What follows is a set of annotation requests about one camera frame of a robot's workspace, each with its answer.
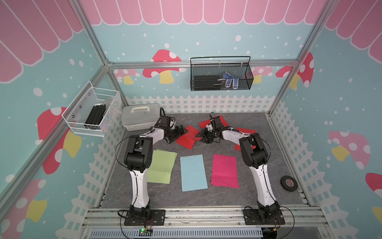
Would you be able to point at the red paper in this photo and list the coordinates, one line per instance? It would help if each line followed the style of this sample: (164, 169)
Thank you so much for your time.
(206, 122)
(188, 140)
(243, 130)

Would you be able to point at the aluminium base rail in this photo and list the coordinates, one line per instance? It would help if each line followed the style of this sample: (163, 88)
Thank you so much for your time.
(230, 222)

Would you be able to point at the black tape roll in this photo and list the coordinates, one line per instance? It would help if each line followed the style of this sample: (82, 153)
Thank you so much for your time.
(289, 183)

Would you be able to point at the black mesh wall basket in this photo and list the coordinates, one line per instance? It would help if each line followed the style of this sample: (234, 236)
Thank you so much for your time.
(238, 66)

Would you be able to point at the black box in mesh basket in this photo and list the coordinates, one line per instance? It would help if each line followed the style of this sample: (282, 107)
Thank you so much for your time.
(206, 83)

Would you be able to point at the blue paper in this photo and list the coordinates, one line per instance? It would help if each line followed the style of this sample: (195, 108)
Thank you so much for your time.
(193, 174)

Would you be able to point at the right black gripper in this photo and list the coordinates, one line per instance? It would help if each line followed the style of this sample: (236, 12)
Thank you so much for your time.
(203, 132)

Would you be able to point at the large green paper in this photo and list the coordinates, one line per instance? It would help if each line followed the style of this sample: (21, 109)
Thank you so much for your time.
(161, 167)

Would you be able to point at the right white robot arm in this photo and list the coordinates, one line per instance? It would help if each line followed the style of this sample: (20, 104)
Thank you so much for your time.
(256, 157)

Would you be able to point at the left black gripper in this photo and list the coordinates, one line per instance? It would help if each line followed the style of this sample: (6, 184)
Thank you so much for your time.
(177, 133)

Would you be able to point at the green lit circuit board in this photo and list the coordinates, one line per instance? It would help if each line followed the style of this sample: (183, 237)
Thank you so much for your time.
(144, 232)

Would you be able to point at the black block in wire basket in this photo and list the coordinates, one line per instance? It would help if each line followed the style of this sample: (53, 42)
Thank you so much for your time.
(95, 117)

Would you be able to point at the white wire wall basket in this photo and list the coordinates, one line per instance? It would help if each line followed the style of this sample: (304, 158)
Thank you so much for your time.
(77, 113)

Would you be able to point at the blue white item in basket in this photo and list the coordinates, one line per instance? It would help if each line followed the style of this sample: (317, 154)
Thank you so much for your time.
(228, 81)

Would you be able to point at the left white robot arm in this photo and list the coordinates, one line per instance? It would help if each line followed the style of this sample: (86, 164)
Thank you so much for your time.
(138, 158)

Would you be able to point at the white plastic storage box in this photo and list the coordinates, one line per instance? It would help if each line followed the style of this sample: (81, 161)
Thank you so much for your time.
(140, 117)

